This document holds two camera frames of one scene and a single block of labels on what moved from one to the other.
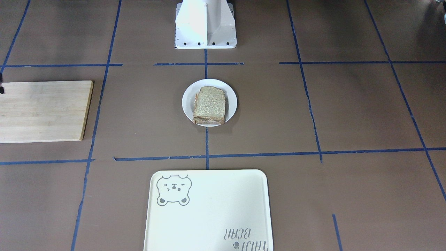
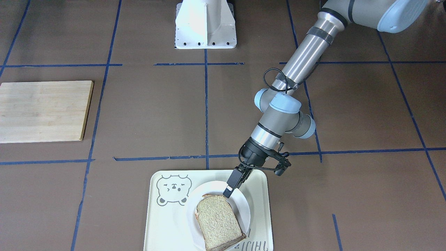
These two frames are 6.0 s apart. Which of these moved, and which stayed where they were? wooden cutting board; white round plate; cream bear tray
Moved: white round plate
Stayed: wooden cutting board; cream bear tray
